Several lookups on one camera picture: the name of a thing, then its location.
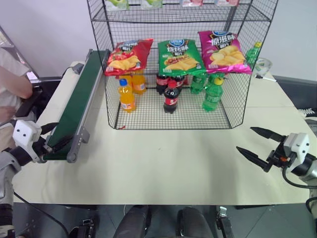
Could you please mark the green potato chips bag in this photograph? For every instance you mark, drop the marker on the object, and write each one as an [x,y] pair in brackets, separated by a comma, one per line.
[180,59]

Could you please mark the green conveyor belt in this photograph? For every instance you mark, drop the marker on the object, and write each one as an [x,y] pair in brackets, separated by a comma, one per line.
[74,99]

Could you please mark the green soda bottle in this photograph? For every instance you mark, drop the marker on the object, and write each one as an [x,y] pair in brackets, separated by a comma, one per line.
[197,84]
[253,55]
[212,98]

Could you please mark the clear tape roll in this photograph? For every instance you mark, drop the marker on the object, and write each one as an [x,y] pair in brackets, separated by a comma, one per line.
[265,65]

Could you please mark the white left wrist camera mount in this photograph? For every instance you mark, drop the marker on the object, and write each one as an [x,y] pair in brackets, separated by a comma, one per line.
[24,134]

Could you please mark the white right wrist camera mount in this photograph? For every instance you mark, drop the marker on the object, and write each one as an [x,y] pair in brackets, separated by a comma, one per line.
[298,143]

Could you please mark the metal foot bracket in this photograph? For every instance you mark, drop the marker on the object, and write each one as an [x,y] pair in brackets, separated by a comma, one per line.
[83,229]
[224,221]

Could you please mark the person in beige shirt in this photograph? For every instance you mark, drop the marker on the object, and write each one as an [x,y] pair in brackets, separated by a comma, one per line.
[12,84]

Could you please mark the magenta potato chips bag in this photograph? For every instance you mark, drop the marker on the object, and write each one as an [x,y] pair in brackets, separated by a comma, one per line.
[223,52]

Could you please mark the red potato chips bag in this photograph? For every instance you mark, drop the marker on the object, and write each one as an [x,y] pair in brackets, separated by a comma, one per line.
[126,59]

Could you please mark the green snack pouch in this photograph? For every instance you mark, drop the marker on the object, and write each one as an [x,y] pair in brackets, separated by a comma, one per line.
[151,3]
[116,3]

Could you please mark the cola bottle red label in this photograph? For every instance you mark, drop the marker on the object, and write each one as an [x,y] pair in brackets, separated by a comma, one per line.
[171,99]
[161,83]
[178,83]

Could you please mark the black object white lettering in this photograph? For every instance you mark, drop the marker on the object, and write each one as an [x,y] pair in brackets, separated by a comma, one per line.
[308,112]

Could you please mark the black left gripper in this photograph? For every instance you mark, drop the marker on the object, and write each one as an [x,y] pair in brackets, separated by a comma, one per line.
[40,151]

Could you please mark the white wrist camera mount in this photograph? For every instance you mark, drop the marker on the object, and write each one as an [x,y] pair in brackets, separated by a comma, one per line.
[24,134]
[298,143]

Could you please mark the orange soda bottle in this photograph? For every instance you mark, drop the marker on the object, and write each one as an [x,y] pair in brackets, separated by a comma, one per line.
[138,84]
[126,99]

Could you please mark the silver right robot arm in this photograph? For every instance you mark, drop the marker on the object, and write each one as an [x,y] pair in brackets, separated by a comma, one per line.
[307,168]

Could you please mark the white marker pen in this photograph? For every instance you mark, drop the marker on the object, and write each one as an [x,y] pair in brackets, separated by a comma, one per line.
[267,78]

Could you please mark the pink snack pouch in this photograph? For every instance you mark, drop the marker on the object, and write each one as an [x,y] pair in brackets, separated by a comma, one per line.
[226,2]
[192,2]

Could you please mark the black chair armrest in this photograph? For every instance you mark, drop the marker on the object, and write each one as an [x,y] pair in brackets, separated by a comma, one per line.
[28,102]

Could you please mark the red wrapper scrap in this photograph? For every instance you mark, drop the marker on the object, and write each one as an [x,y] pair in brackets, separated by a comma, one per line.
[121,128]

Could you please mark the dark rounded shape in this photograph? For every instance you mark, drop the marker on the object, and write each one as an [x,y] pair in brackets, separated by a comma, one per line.
[133,223]
[193,223]

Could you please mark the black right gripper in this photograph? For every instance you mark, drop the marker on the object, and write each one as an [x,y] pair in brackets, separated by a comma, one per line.
[277,161]

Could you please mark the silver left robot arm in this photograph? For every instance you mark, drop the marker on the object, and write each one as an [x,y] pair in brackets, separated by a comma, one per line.
[10,163]

